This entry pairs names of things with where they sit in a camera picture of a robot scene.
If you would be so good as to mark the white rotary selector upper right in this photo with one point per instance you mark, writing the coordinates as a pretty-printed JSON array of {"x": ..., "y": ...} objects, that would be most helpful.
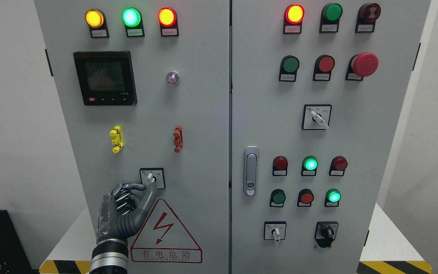
[{"x": 316, "y": 116}]

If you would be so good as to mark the white platform hazard striped edge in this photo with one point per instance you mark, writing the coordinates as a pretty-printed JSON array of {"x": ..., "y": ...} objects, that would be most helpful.
[{"x": 386, "y": 251}]

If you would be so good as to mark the green button top right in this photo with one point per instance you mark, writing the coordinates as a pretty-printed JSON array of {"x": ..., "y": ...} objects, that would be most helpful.
[{"x": 330, "y": 18}]

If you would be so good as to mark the dark red indicator left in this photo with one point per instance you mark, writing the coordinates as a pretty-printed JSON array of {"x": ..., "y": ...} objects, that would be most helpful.
[{"x": 279, "y": 166}]

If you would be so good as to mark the green indicator light top left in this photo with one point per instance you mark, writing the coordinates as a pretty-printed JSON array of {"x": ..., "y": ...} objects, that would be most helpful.
[{"x": 133, "y": 22}]

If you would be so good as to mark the red push button second row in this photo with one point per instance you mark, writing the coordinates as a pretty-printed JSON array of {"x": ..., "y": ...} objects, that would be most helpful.
[{"x": 323, "y": 67}]

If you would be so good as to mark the silver door lock handle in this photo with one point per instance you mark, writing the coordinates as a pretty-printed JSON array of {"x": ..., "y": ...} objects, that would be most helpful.
[{"x": 251, "y": 154}]

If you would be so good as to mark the red terminal connector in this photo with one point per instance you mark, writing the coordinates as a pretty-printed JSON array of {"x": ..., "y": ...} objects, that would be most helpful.
[{"x": 178, "y": 139}]

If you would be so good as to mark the green push button lower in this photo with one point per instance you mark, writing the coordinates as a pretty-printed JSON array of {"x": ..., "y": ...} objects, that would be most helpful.
[{"x": 277, "y": 198}]

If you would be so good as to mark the clear round lamp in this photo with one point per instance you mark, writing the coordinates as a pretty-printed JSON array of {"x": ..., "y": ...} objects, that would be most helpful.
[{"x": 173, "y": 78}]

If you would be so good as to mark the white rotary light switch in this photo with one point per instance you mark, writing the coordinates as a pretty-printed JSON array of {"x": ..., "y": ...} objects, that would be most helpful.
[{"x": 158, "y": 174}]

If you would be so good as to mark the red electric hazard warning sticker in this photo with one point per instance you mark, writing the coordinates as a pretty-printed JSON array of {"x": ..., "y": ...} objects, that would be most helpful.
[{"x": 165, "y": 239}]

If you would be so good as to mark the lit green indicator middle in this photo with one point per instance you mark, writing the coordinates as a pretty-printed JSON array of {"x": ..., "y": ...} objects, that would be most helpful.
[{"x": 309, "y": 166}]

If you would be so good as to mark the lit green button lower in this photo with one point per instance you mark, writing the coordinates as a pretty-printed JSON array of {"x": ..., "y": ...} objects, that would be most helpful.
[{"x": 332, "y": 198}]

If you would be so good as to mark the silver black robot forearm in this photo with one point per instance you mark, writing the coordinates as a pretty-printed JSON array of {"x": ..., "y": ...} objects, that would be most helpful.
[{"x": 110, "y": 256}]

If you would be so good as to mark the left grey cabinet door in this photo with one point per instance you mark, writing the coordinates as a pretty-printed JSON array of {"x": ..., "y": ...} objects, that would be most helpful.
[{"x": 197, "y": 178}]

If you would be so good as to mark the green push button second row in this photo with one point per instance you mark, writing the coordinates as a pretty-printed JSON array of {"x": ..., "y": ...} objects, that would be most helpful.
[{"x": 288, "y": 69}]

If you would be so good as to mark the red indicator light top left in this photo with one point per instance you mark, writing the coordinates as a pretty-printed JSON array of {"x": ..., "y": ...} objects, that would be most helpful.
[{"x": 168, "y": 21}]

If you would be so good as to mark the white rotary selector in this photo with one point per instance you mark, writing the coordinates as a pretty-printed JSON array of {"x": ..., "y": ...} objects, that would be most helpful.
[
  {"x": 274, "y": 230},
  {"x": 316, "y": 116}
]

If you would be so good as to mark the right grey cabinet door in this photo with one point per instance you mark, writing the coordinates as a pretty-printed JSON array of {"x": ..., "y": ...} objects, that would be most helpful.
[{"x": 268, "y": 113}]

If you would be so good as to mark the dark red buzzer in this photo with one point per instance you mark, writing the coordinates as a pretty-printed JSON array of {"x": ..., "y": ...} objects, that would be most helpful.
[{"x": 367, "y": 17}]

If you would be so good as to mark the red emergency stop mushroom button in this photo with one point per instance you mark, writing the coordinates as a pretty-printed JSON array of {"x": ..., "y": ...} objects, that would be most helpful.
[{"x": 361, "y": 65}]

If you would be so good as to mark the yellow indicator light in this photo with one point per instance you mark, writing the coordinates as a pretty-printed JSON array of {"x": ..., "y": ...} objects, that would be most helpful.
[{"x": 97, "y": 23}]

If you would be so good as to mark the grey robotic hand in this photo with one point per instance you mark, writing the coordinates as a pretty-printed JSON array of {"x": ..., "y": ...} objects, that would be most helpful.
[{"x": 124, "y": 210}]

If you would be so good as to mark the dark red indicator right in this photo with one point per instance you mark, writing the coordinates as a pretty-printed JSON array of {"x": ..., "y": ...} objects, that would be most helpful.
[{"x": 338, "y": 166}]

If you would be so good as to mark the dark red indicator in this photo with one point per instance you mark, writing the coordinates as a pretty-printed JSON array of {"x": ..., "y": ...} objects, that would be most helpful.
[
  {"x": 338, "y": 166},
  {"x": 279, "y": 166}
]

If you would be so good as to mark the red indicator light top right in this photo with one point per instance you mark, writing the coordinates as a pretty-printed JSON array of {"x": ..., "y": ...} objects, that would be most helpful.
[{"x": 293, "y": 19}]

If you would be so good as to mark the red push button lower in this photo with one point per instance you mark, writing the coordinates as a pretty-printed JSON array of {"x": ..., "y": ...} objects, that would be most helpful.
[{"x": 305, "y": 198}]

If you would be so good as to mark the black rotary knob switch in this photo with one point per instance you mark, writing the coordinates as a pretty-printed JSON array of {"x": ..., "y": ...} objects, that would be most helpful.
[{"x": 325, "y": 233}]

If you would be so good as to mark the white rotary selector lower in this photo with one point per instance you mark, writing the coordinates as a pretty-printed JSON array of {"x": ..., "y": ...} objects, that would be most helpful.
[{"x": 274, "y": 230}]

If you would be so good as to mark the red indicator light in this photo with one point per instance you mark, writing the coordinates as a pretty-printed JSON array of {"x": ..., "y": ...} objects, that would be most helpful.
[
  {"x": 293, "y": 19},
  {"x": 168, "y": 21}
]

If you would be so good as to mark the black digital power meter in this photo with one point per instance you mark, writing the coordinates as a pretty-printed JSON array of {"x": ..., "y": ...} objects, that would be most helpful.
[{"x": 106, "y": 78}]

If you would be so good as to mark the grey cabinet door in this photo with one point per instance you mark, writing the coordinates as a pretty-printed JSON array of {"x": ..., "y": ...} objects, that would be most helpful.
[
  {"x": 268, "y": 113},
  {"x": 197, "y": 178}
]

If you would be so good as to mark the yellow terminal connector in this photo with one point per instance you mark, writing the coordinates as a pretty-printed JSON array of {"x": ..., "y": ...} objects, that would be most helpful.
[{"x": 116, "y": 139}]

